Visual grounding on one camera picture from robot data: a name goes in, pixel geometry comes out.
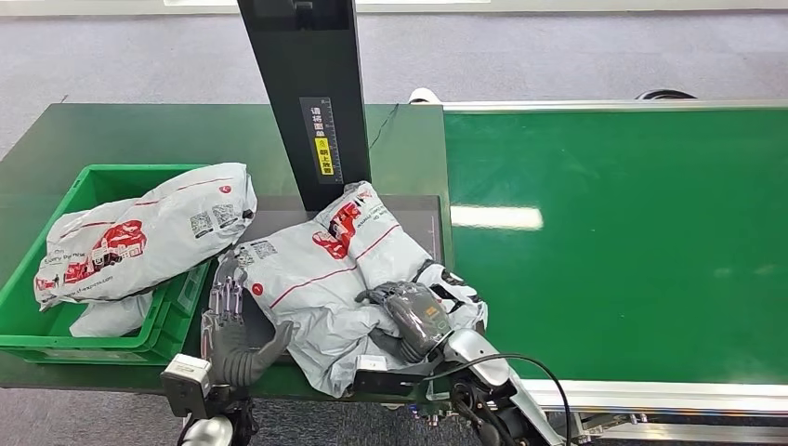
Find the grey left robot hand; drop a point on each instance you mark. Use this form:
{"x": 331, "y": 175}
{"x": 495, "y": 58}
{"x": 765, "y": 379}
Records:
{"x": 231, "y": 363}

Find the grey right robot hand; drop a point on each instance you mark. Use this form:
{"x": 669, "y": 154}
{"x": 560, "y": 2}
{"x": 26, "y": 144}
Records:
{"x": 415, "y": 320}

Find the grey mailer bag black print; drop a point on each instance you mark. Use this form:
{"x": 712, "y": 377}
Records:
{"x": 308, "y": 283}

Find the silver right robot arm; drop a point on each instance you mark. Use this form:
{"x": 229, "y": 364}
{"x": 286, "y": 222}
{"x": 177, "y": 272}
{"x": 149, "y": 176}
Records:
{"x": 480, "y": 351}

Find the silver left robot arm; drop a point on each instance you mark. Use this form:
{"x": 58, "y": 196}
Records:
{"x": 206, "y": 431}

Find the green conveyor belt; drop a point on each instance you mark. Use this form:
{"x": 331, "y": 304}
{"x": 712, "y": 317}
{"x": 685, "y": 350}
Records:
{"x": 677, "y": 277}

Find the small plain white mailer bag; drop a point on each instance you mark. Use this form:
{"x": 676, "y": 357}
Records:
{"x": 111, "y": 317}

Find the grey mailer bag red print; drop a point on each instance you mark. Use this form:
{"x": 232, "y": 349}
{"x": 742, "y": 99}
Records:
{"x": 154, "y": 234}

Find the yellow black column label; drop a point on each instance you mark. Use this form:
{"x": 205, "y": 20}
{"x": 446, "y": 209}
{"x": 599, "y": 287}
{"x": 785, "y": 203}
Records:
{"x": 324, "y": 154}

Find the green plastic crate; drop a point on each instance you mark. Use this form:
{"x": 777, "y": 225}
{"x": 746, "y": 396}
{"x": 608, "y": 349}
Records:
{"x": 24, "y": 344}

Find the white round object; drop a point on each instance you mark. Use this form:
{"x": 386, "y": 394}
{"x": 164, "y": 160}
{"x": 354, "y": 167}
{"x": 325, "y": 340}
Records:
{"x": 425, "y": 96}

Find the black scanner column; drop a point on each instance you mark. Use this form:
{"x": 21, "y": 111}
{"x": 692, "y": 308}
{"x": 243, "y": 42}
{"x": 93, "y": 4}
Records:
{"x": 308, "y": 61}

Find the black round object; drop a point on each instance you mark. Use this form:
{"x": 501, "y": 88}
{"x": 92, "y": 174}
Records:
{"x": 665, "y": 94}

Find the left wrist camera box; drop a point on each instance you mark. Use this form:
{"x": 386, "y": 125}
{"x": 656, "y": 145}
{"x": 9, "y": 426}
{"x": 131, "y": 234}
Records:
{"x": 185, "y": 385}

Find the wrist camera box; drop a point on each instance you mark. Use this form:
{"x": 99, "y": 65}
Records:
{"x": 185, "y": 385}
{"x": 382, "y": 381}

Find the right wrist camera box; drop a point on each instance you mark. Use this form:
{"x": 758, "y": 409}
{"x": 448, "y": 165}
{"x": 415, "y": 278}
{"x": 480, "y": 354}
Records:
{"x": 382, "y": 381}

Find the black scanner base plate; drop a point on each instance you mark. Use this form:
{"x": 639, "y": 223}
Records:
{"x": 425, "y": 221}

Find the aluminium conveyor side rail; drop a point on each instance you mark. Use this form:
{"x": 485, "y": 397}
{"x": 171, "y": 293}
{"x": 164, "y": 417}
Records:
{"x": 615, "y": 105}
{"x": 677, "y": 397}

